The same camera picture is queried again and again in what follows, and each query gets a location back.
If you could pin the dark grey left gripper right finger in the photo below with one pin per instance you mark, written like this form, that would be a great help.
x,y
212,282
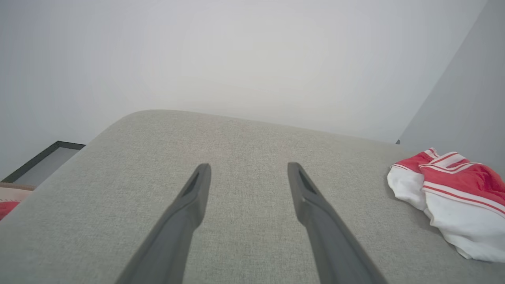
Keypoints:
x,y
331,244

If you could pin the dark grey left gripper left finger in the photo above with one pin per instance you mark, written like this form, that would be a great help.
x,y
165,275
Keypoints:
x,y
177,236

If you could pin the red and white garment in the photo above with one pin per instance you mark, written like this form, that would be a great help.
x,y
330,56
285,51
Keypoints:
x,y
465,221

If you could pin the light grey fabric sofa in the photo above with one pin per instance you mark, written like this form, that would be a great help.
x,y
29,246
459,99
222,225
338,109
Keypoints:
x,y
244,142

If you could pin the black framed panel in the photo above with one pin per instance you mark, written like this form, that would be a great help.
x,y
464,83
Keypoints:
x,y
47,163

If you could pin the red and pink fabric item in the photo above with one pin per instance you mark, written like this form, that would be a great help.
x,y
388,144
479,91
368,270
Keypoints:
x,y
10,197

